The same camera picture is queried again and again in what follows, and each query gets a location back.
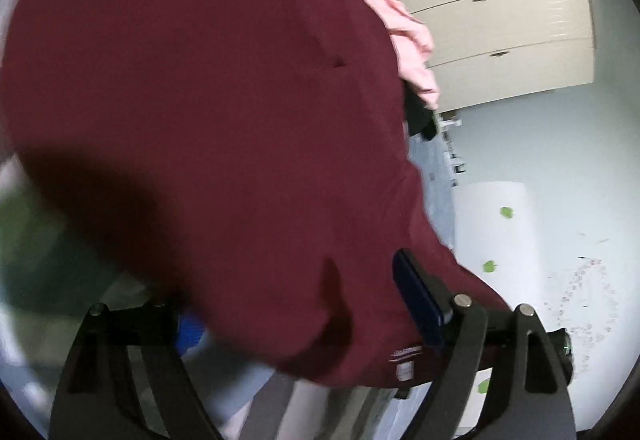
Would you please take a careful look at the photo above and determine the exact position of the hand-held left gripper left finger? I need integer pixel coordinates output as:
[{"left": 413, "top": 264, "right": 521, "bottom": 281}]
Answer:
[{"left": 47, "top": 301, "right": 224, "bottom": 440}]

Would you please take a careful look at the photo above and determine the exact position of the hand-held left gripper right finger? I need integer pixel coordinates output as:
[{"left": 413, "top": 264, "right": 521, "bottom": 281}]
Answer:
[{"left": 392, "top": 248, "right": 577, "bottom": 440}]

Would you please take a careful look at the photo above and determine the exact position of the maroon garment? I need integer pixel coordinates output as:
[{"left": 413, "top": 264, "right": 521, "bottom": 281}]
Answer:
[{"left": 0, "top": 0, "right": 516, "bottom": 388}]

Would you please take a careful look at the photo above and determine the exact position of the white floor mat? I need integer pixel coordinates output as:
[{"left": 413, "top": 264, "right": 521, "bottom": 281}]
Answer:
[{"left": 452, "top": 181, "right": 544, "bottom": 431}]

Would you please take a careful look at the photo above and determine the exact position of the cluttered bedside table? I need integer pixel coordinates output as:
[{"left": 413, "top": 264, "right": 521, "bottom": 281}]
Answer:
[{"left": 439, "top": 110, "right": 467, "bottom": 177}]

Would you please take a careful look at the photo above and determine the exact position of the black garment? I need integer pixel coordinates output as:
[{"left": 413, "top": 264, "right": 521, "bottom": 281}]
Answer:
[{"left": 315, "top": 0, "right": 442, "bottom": 142}]

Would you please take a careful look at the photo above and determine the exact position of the green cloth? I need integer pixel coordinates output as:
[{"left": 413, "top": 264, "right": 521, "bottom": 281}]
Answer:
[{"left": 0, "top": 185, "right": 121, "bottom": 316}]

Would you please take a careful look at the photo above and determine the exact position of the pink garment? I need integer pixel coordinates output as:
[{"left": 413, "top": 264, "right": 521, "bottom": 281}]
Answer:
[{"left": 282, "top": 0, "right": 441, "bottom": 111}]

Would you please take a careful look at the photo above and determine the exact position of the cream wardrobe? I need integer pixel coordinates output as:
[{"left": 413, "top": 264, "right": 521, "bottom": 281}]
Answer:
[{"left": 330, "top": 0, "right": 599, "bottom": 113}]

